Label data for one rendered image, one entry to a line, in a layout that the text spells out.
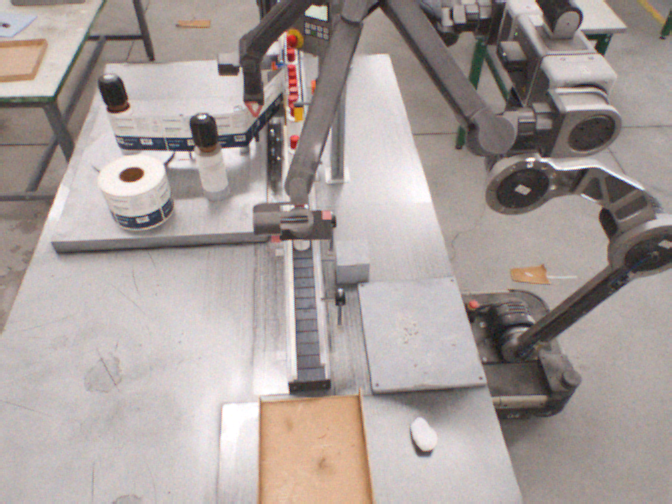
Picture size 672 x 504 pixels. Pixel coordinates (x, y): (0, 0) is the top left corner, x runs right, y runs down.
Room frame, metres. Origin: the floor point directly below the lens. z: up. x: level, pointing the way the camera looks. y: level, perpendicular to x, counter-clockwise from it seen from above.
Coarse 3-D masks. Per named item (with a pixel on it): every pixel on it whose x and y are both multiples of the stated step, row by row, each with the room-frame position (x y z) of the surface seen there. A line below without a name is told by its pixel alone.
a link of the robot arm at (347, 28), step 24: (360, 0) 1.07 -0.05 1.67; (336, 24) 1.07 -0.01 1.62; (360, 24) 1.07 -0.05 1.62; (336, 48) 1.04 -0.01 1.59; (336, 72) 1.01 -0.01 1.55; (312, 96) 0.99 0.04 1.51; (336, 96) 0.98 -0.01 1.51; (312, 120) 0.95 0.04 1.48; (312, 144) 0.92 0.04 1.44; (312, 168) 0.88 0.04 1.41; (288, 192) 0.85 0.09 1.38
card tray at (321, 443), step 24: (264, 408) 0.64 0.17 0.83; (288, 408) 0.64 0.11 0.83; (312, 408) 0.64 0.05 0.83; (336, 408) 0.64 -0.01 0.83; (360, 408) 0.64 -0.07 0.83; (264, 432) 0.58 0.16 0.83; (288, 432) 0.58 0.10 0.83; (312, 432) 0.58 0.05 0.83; (336, 432) 0.58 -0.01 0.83; (360, 432) 0.58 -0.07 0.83; (264, 456) 0.52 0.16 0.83; (288, 456) 0.52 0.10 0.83; (312, 456) 0.52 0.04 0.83; (336, 456) 0.52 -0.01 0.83; (360, 456) 0.52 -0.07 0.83; (264, 480) 0.46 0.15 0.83; (288, 480) 0.47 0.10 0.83; (312, 480) 0.47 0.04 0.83; (336, 480) 0.47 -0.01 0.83; (360, 480) 0.47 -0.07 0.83
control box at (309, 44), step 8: (328, 0) 1.55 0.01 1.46; (304, 16) 1.60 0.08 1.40; (296, 24) 1.61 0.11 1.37; (320, 24) 1.57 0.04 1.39; (328, 24) 1.55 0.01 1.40; (288, 32) 1.63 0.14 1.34; (296, 32) 1.61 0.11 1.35; (304, 40) 1.60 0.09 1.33; (312, 40) 1.58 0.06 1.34; (320, 40) 1.57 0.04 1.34; (296, 48) 1.61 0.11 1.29; (304, 48) 1.60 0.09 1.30; (312, 48) 1.58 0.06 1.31; (320, 48) 1.57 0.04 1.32; (320, 56) 1.57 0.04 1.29
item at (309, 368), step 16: (304, 112) 1.91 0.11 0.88; (304, 256) 1.12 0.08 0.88; (304, 272) 1.06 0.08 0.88; (304, 288) 1.00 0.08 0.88; (304, 304) 0.94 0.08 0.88; (304, 320) 0.88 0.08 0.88; (304, 336) 0.83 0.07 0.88; (304, 352) 0.78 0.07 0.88; (304, 368) 0.73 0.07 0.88; (320, 368) 0.73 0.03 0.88
